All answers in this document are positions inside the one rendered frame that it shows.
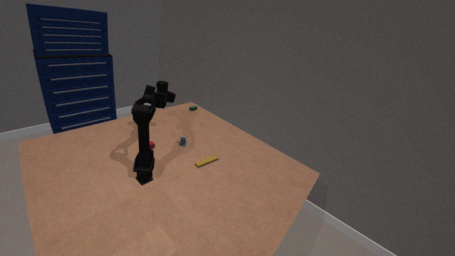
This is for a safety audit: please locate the olive yellow bar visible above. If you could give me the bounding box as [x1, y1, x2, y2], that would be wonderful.
[195, 155, 219, 168]

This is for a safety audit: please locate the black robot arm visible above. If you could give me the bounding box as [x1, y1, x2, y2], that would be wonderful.
[132, 81, 168, 185]

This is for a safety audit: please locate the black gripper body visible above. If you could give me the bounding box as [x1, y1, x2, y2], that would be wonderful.
[144, 85, 176, 103]

